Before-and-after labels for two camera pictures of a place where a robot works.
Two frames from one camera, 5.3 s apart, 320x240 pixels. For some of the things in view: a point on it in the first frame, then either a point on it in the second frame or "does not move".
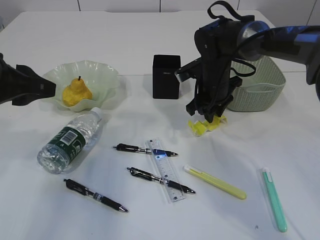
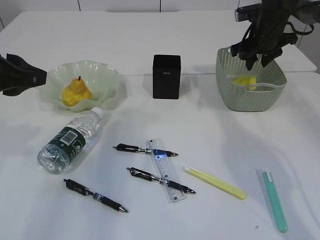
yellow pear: (75, 92) does not move
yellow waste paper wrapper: (199, 128) → (247, 81)
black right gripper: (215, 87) → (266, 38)
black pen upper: (122, 146) does not move
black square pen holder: (165, 83) does not move
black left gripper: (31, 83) → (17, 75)
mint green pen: (275, 199) does not move
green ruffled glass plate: (101, 79) does not move
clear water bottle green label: (55, 156) does not move
